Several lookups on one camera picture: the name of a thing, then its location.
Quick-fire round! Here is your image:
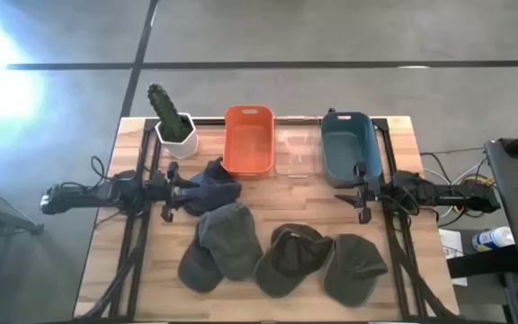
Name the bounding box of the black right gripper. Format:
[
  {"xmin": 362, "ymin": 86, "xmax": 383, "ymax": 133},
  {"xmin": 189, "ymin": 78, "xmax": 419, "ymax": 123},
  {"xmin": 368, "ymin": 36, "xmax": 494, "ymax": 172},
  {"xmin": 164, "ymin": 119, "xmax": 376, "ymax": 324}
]
[{"xmin": 334, "ymin": 160, "xmax": 384, "ymax": 225}]

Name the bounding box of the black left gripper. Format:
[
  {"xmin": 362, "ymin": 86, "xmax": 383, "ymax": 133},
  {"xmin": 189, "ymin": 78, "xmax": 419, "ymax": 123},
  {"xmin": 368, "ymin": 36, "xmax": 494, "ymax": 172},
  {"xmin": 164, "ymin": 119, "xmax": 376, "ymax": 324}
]
[{"xmin": 150, "ymin": 160, "xmax": 201, "ymax": 224}]

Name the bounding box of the navy blue cap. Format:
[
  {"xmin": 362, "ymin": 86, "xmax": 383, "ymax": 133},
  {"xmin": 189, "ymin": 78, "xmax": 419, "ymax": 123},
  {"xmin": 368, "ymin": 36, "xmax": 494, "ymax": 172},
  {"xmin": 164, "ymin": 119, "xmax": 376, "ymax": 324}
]
[{"xmin": 181, "ymin": 157, "xmax": 244, "ymax": 218}]

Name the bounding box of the grey cap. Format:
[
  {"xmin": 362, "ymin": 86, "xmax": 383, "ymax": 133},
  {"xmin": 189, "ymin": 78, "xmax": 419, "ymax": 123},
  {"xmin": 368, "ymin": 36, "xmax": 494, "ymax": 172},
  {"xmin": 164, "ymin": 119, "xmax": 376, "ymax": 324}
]
[{"xmin": 177, "ymin": 202, "xmax": 265, "ymax": 294}]

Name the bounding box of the olive green cap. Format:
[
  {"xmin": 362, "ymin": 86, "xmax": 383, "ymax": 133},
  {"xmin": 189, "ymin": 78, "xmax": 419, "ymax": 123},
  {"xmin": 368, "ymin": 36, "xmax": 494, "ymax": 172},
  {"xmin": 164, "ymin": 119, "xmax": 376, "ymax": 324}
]
[{"xmin": 321, "ymin": 233, "xmax": 389, "ymax": 309}]

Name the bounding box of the dark olive cap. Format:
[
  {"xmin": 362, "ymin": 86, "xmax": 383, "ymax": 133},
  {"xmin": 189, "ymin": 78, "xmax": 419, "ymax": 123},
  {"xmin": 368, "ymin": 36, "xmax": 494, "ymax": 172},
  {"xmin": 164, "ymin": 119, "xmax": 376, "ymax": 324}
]
[{"xmin": 252, "ymin": 222, "xmax": 335, "ymax": 300}]

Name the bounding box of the teal plastic bin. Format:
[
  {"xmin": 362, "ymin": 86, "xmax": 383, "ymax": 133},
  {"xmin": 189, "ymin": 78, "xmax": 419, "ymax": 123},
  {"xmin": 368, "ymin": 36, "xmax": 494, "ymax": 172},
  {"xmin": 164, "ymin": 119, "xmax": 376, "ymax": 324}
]
[{"xmin": 320, "ymin": 111, "xmax": 384, "ymax": 190}]

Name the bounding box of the white hexagonal plant pot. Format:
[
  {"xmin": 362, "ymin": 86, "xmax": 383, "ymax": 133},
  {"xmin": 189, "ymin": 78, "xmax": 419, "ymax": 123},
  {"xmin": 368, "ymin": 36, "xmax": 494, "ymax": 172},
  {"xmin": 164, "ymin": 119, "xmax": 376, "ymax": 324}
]
[{"xmin": 154, "ymin": 112, "xmax": 200, "ymax": 160}]

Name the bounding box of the clear plastic bin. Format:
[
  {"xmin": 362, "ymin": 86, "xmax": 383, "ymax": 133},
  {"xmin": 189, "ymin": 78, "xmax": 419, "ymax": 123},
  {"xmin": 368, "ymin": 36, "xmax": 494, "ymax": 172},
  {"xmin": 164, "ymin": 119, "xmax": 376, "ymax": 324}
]
[{"xmin": 274, "ymin": 115, "xmax": 324, "ymax": 181}]

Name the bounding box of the orange plastic bin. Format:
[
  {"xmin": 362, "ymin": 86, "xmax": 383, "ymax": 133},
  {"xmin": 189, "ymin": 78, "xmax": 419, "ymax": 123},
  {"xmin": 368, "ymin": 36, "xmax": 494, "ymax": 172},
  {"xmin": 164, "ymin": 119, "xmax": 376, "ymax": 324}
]
[{"xmin": 221, "ymin": 104, "xmax": 276, "ymax": 181}]

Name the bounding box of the green cactus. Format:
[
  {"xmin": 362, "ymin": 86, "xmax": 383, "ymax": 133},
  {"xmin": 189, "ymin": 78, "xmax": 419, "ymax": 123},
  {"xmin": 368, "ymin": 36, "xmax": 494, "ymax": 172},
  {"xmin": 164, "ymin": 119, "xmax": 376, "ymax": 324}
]
[{"xmin": 147, "ymin": 83, "xmax": 193, "ymax": 143}]

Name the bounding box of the white paper sheet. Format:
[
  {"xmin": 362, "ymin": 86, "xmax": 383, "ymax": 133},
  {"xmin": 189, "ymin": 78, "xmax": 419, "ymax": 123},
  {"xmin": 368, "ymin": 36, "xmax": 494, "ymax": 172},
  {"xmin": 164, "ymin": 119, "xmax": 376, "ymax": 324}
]
[{"xmin": 438, "ymin": 228, "xmax": 469, "ymax": 288}]

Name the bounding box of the white and blue bottle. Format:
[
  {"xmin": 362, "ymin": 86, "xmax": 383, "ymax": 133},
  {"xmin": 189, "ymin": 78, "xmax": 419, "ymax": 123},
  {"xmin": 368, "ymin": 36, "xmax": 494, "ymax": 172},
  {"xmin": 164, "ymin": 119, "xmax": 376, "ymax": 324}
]
[{"xmin": 471, "ymin": 225, "xmax": 516, "ymax": 253}]

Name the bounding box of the grey side stand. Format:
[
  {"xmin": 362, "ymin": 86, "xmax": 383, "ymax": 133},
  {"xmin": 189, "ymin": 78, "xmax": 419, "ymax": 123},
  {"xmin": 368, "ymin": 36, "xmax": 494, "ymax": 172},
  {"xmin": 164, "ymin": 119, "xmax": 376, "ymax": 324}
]
[{"xmin": 0, "ymin": 178, "xmax": 46, "ymax": 238}]

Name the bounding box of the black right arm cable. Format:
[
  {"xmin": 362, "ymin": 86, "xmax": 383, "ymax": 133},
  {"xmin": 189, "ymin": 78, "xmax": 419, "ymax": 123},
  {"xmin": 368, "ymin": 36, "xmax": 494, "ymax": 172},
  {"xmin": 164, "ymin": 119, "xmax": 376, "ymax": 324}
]
[{"xmin": 382, "ymin": 186, "xmax": 423, "ymax": 229}]

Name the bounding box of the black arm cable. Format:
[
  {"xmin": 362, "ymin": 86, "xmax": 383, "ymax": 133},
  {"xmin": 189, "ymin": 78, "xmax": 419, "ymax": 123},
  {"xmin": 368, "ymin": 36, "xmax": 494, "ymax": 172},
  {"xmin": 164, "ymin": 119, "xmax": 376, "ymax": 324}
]
[
  {"xmin": 89, "ymin": 155, "xmax": 124, "ymax": 186},
  {"xmin": 382, "ymin": 186, "xmax": 423, "ymax": 229}
]

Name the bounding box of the black metal frame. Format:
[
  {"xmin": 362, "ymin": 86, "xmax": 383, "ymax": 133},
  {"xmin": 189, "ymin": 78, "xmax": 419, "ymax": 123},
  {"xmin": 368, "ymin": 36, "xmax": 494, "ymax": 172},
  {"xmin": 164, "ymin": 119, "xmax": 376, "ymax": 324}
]
[{"xmin": 78, "ymin": 116, "xmax": 459, "ymax": 321}]

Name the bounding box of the white floor cable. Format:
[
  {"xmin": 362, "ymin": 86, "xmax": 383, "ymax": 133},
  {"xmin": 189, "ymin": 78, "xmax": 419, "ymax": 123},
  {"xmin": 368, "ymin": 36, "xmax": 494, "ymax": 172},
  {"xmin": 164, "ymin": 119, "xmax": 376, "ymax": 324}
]
[{"xmin": 422, "ymin": 160, "xmax": 488, "ymax": 218}]

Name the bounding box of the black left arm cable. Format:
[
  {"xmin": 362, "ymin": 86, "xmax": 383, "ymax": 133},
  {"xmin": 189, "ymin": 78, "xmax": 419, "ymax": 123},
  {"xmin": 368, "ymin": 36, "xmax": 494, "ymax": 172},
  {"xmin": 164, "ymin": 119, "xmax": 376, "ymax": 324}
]
[{"xmin": 89, "ymin": 155, "xmax": 124, "ymax": 186}]

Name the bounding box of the black floor cable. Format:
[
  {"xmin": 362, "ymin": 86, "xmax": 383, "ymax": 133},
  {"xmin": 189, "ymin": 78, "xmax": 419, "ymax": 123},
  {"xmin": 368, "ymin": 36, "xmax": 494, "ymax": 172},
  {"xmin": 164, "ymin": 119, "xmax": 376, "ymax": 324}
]
[{"xmin": 419, "ymin": 151, "xmax": 454, "ymax": 184}]

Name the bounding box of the yellow floor cable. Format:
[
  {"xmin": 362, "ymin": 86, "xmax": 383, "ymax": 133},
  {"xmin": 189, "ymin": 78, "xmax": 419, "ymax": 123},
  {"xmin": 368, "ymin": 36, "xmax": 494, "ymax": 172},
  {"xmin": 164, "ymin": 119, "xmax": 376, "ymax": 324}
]
[{"xmin": 451, "ymin": 175, "xmax": 497, "ymax": 215}]

